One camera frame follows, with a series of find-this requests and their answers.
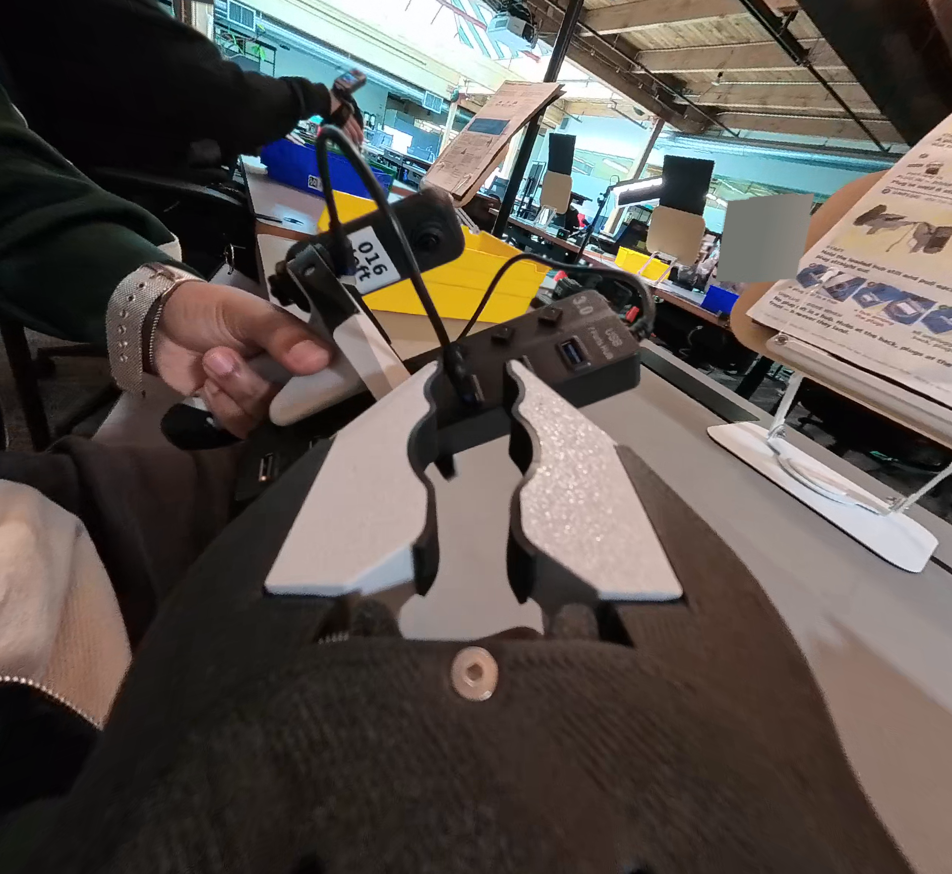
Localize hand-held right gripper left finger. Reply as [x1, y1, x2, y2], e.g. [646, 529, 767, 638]
[264, 361, 441, 598]

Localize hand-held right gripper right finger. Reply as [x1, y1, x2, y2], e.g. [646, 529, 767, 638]
[506, 359, 684, 604]

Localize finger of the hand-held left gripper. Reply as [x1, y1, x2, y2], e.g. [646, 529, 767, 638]
[338, 311, 412, 400]

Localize yellow plastic bin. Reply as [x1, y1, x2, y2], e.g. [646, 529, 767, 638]
[318, 189, 551, 324]

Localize black cable blue plug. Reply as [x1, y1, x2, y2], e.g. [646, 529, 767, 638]
[314, 124, 486, 408]

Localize black usb hub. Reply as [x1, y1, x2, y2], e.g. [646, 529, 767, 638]
[234, 290, 642, 504]

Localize black hub cable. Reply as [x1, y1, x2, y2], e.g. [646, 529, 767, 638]
[454, 252, 657, 348]

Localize person's left forearm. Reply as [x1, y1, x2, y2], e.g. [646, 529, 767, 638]
[0, 81, 183, 339]

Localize person's left hand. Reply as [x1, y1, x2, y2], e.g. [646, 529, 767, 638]
[151, 281, 336, 440]

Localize cardboard document stand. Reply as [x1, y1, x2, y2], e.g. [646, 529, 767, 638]
[422, 80, 566, 207]

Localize blue plastic bin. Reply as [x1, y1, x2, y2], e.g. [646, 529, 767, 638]
[260, 137, 395, 199]

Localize person's dark trousers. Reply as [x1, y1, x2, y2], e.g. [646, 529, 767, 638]
[0, 435, 250, 652]

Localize ceiling projector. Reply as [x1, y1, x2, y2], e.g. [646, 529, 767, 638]
[487, 0, 538, 47]

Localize silver mesh watch band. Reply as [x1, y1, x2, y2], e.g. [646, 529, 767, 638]
[104, 262, 208, 399]

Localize green and cream jacket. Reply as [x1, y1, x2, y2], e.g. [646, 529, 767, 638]
[0, 478, 135, 815]

